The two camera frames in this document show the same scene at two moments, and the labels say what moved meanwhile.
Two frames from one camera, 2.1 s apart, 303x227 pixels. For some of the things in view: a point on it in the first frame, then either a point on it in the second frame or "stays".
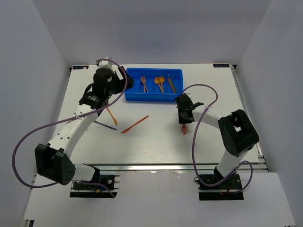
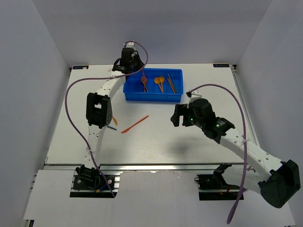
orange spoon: x=157 y=80 stays
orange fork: x=143 y=80 stays
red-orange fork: x=184 y=130 -> x=144 y=79
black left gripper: x=121 y=83 -> x=140 y=64
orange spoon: x=162 y=80 stays
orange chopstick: x=171 y=85 stays
